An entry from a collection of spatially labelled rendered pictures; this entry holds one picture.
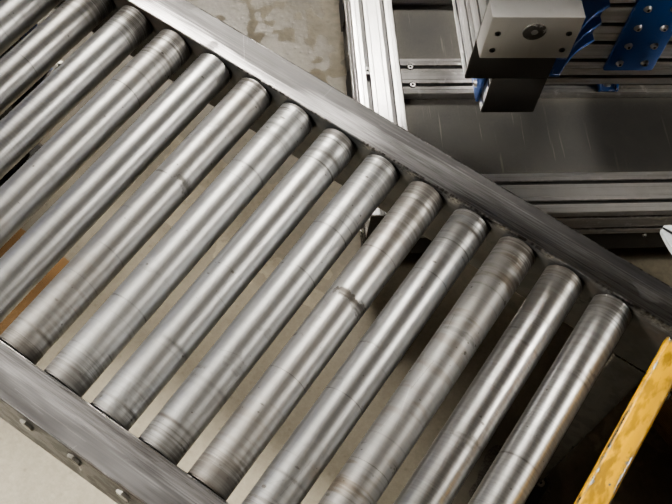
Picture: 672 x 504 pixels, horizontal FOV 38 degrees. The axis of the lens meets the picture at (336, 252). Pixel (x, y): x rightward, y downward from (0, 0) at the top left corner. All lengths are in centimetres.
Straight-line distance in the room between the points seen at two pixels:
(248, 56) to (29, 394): 51
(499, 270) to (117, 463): 48
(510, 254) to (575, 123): 92
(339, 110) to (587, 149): 89
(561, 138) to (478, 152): 18
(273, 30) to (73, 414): 147
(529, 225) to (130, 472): 54
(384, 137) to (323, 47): 114
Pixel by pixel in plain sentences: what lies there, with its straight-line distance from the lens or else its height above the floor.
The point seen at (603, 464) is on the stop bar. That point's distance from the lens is 109.
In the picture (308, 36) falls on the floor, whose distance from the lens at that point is 238.
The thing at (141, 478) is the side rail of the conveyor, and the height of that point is 80.
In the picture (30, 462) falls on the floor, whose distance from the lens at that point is 192.
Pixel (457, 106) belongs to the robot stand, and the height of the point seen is 21.
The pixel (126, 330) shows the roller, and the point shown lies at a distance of 112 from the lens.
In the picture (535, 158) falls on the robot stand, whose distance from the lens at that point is 200.
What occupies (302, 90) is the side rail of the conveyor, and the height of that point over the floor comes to 80.
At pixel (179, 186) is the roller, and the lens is 119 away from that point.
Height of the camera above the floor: 181
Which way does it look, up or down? 62 degrees down
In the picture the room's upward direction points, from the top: 10 degrees clockwise
